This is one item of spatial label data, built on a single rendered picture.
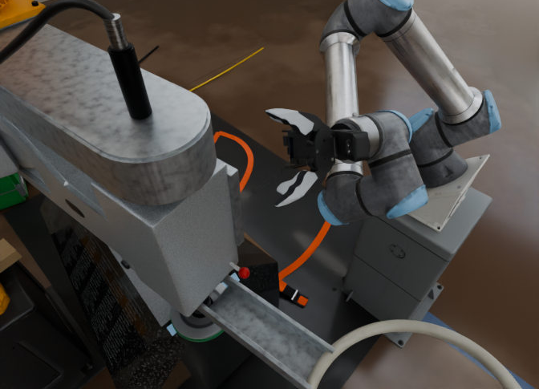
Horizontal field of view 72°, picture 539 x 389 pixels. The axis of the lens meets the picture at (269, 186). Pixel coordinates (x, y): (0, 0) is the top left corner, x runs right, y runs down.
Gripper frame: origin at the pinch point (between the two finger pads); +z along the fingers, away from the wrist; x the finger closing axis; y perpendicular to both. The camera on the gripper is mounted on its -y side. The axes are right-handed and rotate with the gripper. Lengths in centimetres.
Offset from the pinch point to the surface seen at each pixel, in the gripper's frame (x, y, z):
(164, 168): -0.3, 14.8, 11.5
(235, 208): -16.1, 29.8, -11.3
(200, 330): -63, 58, -10
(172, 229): -14.2, 24.1, 8.0
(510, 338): -134, 18, -173
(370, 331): -52, 9, -34
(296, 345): -56, 22, -20
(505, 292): -119, 29, -196
